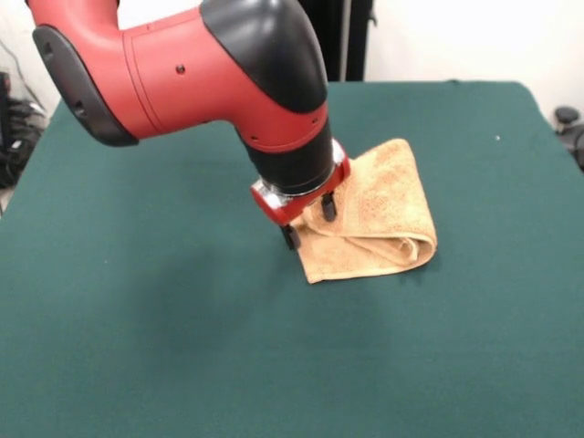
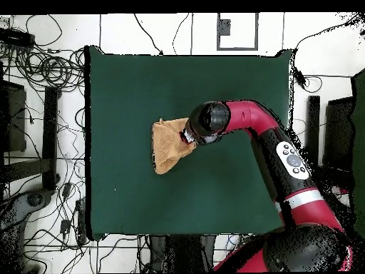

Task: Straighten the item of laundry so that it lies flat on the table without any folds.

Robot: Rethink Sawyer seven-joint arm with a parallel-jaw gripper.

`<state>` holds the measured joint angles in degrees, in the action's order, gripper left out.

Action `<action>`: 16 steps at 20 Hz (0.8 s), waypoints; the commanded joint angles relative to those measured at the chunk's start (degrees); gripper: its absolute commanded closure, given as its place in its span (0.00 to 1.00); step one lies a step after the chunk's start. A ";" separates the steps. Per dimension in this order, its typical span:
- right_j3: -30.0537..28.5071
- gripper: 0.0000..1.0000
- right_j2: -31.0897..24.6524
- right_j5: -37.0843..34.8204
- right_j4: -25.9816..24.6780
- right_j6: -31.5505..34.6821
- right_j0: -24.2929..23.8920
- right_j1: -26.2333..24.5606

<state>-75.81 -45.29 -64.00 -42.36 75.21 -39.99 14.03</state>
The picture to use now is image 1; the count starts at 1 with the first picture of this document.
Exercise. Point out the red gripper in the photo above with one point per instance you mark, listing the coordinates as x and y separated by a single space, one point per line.
276 212

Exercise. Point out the tan terry towel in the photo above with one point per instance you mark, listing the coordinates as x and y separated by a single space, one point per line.
388 201

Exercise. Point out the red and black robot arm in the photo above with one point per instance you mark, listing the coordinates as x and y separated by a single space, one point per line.
191 77

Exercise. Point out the dark green table cloth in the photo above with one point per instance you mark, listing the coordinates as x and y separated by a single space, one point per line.
137 319

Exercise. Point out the black round stand base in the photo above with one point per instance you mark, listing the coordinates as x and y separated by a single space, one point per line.
568 116

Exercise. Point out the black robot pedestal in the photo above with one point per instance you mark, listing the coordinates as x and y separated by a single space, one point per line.
358 45

